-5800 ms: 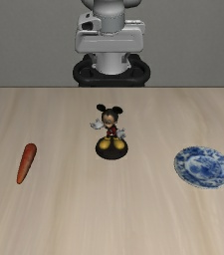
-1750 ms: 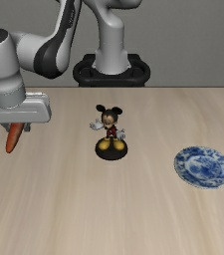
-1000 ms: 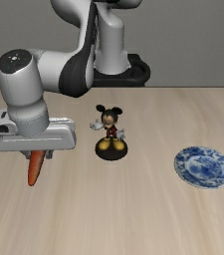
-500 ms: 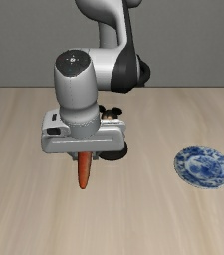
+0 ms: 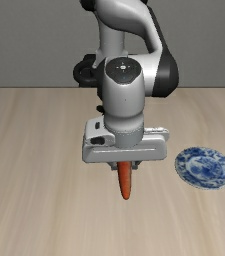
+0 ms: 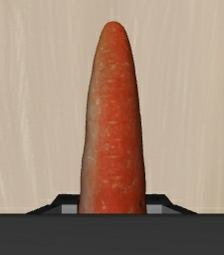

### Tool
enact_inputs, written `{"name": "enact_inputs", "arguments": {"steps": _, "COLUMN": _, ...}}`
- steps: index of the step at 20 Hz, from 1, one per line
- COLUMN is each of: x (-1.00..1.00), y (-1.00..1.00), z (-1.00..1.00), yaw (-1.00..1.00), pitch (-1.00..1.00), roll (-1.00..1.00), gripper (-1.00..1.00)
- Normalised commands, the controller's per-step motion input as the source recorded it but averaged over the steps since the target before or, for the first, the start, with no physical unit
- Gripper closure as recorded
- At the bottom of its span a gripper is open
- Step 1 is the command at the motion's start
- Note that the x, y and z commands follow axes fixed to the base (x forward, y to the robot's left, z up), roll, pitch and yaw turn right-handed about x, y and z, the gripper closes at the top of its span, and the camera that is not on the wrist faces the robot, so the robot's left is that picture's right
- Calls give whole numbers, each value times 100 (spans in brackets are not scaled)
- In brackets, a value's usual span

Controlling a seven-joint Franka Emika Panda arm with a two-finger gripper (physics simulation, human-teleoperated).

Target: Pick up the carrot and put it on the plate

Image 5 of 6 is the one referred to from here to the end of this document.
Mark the orange carrot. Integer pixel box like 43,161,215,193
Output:
116,161,132,201

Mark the blue and white plate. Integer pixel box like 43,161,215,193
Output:
174,146,225,191

